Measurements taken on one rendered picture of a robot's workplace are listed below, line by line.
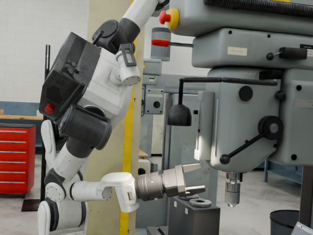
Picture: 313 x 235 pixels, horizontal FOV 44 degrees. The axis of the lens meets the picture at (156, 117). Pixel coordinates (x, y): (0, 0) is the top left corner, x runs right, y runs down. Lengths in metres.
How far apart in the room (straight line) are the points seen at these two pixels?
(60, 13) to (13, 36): 1.27
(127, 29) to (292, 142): 0.75
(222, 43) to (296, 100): 0.29
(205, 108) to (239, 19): 0.28
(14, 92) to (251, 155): 9.20
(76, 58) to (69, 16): 8.93
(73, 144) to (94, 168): 1.63
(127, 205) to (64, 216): 0.43
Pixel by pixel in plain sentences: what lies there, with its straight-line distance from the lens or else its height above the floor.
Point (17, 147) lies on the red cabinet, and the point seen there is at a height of 0.73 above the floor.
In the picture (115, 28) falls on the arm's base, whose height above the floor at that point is 1.77.
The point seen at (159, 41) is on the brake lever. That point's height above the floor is 1.70.
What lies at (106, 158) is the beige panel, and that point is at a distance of 2.90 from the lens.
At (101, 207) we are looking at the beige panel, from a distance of 2.98.
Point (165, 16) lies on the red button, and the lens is 1.16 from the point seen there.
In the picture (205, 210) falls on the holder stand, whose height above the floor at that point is 1.10.
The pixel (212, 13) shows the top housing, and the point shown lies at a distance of 1.09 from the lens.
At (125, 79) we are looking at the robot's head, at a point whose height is 1.58.
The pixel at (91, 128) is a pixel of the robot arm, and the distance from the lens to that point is 1.23.
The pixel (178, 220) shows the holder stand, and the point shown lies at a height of 1.02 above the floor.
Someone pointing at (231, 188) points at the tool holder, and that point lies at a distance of 1.26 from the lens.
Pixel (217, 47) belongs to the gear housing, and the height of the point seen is 1.67.
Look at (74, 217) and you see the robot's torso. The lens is 1.70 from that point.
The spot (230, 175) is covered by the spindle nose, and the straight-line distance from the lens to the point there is 1.25.
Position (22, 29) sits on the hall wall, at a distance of 10.24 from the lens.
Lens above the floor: 1.53
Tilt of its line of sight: 3 degrees down
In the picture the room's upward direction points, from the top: 3 degrees clockwise
